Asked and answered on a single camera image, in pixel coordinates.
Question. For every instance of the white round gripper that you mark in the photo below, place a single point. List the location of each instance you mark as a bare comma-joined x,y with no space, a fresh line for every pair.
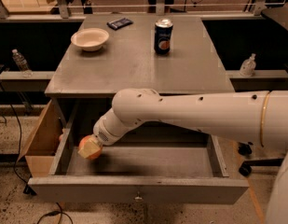
102,134

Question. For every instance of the orange fruit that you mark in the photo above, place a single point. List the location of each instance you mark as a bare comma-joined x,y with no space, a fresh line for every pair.
91,147

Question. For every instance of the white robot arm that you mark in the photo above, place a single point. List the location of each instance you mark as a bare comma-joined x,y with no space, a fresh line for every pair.
259,117

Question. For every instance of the open grey top drawer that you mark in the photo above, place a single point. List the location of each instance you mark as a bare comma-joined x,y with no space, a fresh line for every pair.
156,163

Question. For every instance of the brown cardboard box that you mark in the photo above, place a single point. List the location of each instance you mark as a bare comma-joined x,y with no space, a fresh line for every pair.
42,143

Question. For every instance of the grey cabinet desk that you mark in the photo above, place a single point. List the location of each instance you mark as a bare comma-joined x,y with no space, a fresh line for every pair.
128,60

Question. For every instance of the white paper bowl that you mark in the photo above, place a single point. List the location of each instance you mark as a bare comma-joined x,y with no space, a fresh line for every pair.
90,39

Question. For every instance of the clear plastic water bottle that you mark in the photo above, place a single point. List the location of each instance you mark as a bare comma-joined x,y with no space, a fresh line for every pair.
22,63

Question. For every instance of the dark blue snack packet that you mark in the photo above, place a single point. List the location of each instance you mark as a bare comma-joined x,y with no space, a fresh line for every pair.
118,24

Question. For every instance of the blue Pepsi can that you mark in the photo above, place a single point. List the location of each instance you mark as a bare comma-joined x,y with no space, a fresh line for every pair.
162,40

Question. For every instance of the metal railing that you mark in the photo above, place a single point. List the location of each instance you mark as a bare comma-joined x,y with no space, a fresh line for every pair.
77,10

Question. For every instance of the black office chair base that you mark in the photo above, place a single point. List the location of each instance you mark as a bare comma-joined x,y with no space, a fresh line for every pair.
246,166

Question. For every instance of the clear sanitizer pump bottle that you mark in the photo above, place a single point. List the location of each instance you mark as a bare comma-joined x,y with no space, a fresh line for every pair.
248,66

